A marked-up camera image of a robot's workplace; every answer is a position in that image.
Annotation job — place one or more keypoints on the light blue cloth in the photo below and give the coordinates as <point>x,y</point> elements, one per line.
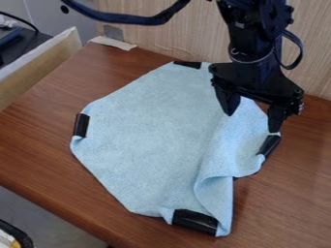
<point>163,139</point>

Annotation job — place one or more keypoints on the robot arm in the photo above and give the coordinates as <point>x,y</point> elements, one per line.
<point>252,29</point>

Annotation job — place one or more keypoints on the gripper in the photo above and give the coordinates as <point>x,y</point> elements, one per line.
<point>258,80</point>

